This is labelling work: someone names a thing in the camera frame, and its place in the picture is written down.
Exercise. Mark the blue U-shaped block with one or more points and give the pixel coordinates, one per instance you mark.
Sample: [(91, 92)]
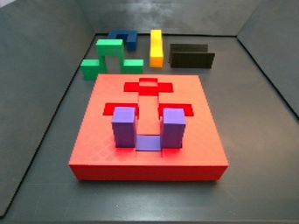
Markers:
[(129, 36)]

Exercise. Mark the black angled fixture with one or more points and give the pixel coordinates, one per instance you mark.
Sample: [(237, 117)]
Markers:
[(191, 56)]

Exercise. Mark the purple U-shaped block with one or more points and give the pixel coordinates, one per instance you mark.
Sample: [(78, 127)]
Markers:
[(170, 139)]

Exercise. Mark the red base block with recesses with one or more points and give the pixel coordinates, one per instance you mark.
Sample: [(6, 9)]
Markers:
[(98, 160)]

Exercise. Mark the green arch-shaped block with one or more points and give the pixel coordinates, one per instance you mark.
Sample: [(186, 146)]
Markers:
[(110, 47)]

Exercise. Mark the yellow long bar block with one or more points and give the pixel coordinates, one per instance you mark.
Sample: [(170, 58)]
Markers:
[(157, 50)]

